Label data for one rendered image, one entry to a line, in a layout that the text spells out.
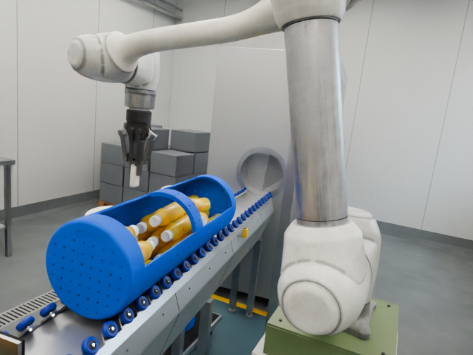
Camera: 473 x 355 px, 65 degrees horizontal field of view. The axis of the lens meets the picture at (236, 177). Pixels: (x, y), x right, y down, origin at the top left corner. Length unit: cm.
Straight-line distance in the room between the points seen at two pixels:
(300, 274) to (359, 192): 516
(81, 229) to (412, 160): 508
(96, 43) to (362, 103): 500
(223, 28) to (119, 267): 66
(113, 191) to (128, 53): 419
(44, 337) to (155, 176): 361
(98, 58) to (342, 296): 75
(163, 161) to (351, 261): 394
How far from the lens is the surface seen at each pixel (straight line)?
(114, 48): 99
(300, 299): 69
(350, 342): 94
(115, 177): 504
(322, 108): 69
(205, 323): 196
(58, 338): 116
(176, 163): 443
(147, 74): 111
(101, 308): 112
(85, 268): 111
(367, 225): 90
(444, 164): 574
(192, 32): 96
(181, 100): 681
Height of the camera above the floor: 157
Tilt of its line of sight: 11 degrees down
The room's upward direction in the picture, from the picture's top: 6 degrees clockwise
